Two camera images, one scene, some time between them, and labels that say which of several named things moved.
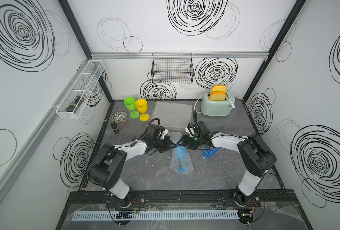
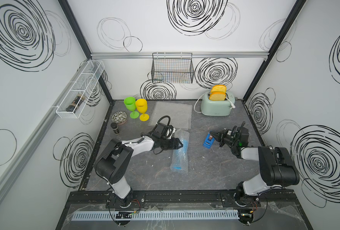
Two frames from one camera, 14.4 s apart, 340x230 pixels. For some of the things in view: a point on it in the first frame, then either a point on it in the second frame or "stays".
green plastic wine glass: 130,102 stays
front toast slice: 217,96 stays
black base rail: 191,198 stays
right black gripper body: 192,143 -> 229,140
